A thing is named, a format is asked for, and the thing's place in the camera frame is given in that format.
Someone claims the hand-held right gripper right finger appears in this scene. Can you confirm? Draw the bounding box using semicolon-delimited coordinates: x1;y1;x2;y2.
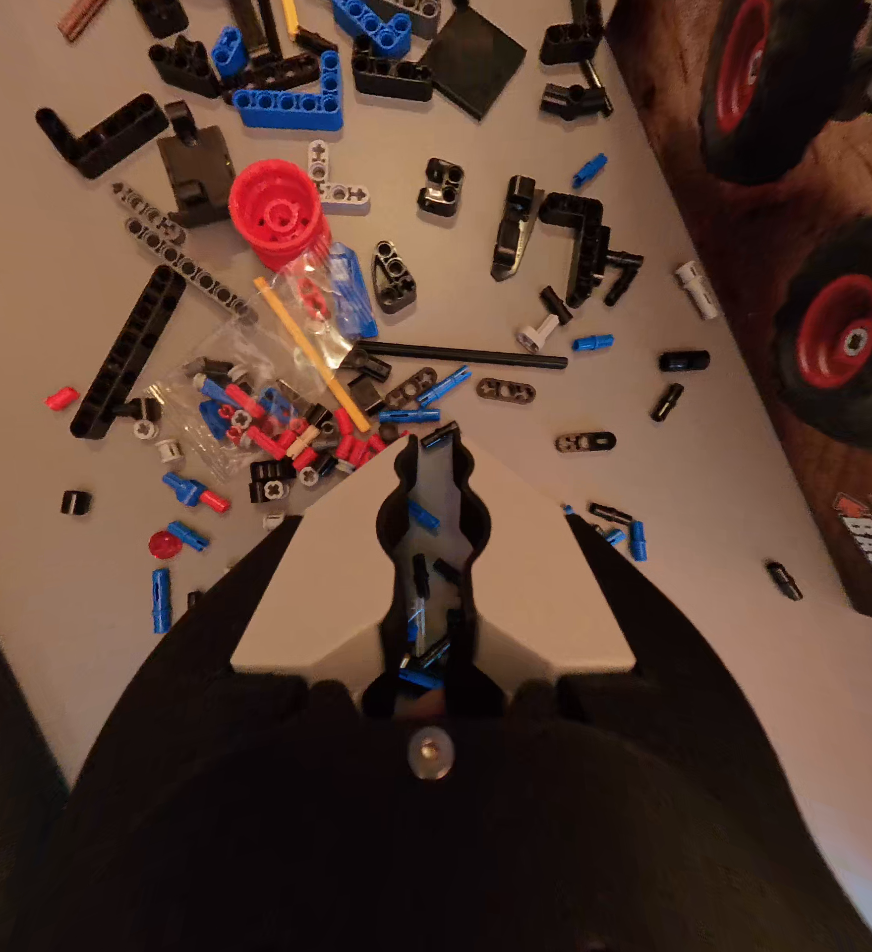
447;437;638;718

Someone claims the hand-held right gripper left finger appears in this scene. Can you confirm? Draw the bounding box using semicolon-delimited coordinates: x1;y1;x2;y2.
229;435;416;718

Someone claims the grey desk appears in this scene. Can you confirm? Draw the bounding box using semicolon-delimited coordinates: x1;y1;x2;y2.
0;0;872;952

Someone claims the clear bag of toy parts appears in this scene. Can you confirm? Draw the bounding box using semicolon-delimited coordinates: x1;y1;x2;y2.
144;244;408;493

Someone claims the yellow toy axle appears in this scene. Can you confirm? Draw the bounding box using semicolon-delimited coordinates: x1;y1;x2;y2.
250;275;373;435

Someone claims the black long toy axle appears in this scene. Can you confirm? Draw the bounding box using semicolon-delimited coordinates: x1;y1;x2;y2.
356;338;571;372

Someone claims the scatter of small toy pins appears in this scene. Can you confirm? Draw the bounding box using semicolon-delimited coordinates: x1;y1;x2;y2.
42;149;806;687

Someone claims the black straight toy beam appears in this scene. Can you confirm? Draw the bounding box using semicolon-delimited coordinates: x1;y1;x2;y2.
68;264;189;443

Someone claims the grey long toy beam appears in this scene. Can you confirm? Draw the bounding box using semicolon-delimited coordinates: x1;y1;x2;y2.
111;180;260;326

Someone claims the red toy wheel rim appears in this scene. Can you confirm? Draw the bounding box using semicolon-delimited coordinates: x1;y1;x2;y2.
226;157;333;274

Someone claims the black toy truck box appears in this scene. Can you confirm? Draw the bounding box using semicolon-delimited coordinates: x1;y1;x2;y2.
604;0;872;631

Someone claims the black toy fairing panel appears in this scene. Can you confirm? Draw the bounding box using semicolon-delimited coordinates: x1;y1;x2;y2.
155;99;239;229

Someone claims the blue angled toy beam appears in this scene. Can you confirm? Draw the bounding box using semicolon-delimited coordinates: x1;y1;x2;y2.
230;49;347;135
330;0;414;60

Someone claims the black flat toy tile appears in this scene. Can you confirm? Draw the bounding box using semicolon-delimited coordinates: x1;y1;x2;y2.
413;2;529;123

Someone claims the brown toy axle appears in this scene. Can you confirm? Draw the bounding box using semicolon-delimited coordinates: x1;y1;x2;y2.
55;0;111;43

